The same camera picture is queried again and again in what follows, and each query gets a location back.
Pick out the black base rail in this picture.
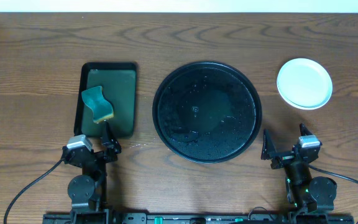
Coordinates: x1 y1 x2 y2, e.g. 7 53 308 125
42 212 354 224

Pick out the green and yellow sponge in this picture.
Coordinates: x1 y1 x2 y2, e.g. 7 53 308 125
81 86 114 123

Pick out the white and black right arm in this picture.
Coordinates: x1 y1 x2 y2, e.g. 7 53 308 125
108 124 337 223

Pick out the round black serving tray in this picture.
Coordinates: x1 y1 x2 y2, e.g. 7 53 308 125
152 61 262 164

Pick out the black rectangular water tray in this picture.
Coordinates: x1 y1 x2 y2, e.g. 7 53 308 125
73 62 137 138

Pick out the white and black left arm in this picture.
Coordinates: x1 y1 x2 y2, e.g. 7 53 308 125
61 146 121 219

